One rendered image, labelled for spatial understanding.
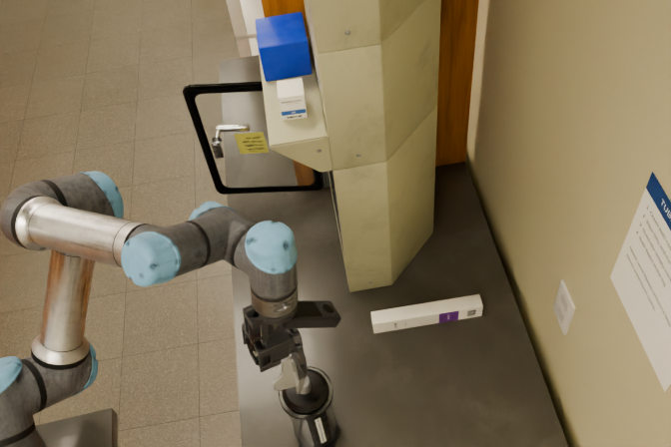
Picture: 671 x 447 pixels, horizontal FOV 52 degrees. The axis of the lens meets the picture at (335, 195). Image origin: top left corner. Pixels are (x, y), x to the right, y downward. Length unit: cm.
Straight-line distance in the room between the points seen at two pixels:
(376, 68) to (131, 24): 334
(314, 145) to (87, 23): 338
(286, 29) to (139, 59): 279
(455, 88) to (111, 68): 270
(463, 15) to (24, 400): 126
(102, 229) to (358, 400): 79
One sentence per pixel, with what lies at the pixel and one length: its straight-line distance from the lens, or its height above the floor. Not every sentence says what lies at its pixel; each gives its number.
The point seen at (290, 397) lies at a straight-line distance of 141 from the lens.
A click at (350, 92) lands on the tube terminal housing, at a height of 161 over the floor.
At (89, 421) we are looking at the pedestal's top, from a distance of 179.
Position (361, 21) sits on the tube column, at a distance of 118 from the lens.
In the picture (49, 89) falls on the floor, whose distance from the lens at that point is 423.
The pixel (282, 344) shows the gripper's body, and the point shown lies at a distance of 118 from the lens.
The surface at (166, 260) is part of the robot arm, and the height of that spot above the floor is 168.
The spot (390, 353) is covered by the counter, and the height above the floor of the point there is 94.
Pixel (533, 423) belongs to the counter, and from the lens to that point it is 166.
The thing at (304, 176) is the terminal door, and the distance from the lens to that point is 189.
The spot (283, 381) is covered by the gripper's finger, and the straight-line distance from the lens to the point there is 125.
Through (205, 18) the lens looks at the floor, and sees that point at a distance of 437.
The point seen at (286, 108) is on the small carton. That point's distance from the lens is 136.
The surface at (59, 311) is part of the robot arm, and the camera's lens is 152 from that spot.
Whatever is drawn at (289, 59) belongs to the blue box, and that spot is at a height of 156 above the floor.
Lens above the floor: 246
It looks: 50 degrees down
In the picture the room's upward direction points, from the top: 8 degrees counter-clockwise
